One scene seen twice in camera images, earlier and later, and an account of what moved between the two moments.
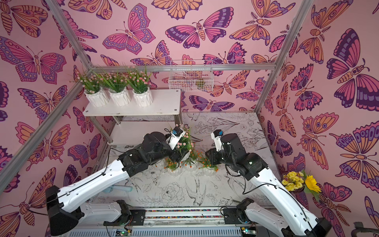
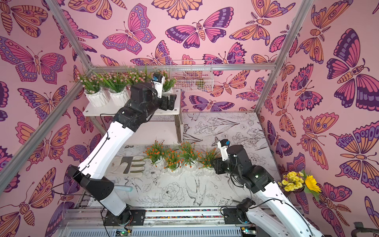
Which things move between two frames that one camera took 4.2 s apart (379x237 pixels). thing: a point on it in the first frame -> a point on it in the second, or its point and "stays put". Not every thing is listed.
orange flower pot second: [171, 168] stays put
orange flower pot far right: [208, 170] stays put
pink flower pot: [116, 82] stays put
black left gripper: [177, 155] -> [165, 101]
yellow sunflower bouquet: [297, 181] stays put
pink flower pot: [185, 142] -> [170, 82]
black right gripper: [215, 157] -> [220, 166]
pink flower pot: [94, 93] stays put
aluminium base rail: [171, 221] stays put
